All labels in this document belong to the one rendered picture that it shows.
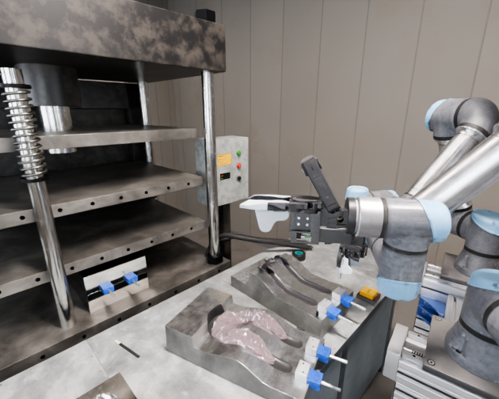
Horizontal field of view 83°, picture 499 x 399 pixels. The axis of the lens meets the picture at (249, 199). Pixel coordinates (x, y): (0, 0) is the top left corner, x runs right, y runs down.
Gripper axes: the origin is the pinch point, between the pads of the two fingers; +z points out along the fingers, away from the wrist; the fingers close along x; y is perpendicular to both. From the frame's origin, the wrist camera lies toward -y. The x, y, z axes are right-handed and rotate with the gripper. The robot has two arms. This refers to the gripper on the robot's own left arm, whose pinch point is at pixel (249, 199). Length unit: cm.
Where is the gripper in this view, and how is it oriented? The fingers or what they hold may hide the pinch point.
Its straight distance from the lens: 57.0
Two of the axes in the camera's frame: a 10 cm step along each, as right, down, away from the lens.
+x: 1.9, -1.6, 9.7
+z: -9.8, -0.5, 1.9
